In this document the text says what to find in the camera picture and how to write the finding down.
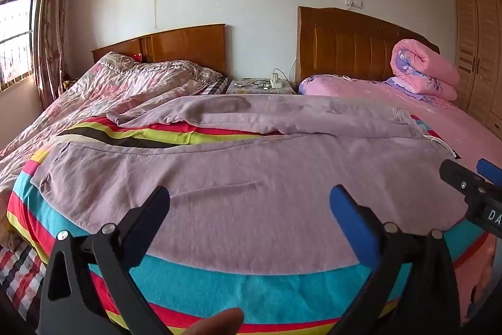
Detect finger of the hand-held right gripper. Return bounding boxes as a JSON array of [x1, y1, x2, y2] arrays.
[[476, 158, 502, 189], [439, 159, 492, 203]]

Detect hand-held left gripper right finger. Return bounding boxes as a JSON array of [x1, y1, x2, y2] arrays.
[[328, 184, 461, 335]]

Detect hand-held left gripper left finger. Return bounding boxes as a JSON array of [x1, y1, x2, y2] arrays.
[[37, 185, 172, 335]]

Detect mauve knit sweater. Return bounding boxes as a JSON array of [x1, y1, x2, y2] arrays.
[[29, 95, 477, 275]]

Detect person's left hand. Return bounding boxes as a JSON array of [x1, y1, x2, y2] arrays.
[[181, 307, 245, 335]]

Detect pink bed sheet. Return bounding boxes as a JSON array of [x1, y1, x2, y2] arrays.
[[298, 74, 502, 325]]

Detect rolled pink quilt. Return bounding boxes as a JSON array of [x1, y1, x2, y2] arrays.
[[385, 39, 461, 102]]

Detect colourful striped blanket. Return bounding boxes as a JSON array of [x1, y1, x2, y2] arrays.
[[6, 114, 495, 335]]

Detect light wooden wardrobe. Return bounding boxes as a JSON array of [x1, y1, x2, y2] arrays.
[[454, 0, 502, 132]]

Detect pink floral quilt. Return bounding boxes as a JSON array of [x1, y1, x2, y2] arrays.
[[0, 51, 225, 194]]

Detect yellow cloth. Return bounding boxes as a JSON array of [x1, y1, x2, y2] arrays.
[[0, 194, 18, 250]]

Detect plaid bed sheet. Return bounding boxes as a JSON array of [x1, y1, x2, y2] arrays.
[[0, 235, 51, 322]]

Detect nightstand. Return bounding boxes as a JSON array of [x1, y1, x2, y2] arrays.
[[226, 78, 297, 96]]

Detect plain wooden headboard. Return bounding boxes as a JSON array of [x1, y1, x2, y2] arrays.
[[91, 24, 227, 77]]

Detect ribbed wooden headboard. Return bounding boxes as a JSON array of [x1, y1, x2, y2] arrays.
[[297, 6, 441, 85]]

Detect reddish patterned curtain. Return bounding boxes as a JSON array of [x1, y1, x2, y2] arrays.
[[33, 0, 81, 111]]

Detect barred window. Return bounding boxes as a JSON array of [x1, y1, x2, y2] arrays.
[[0, 0, 45, 93]]

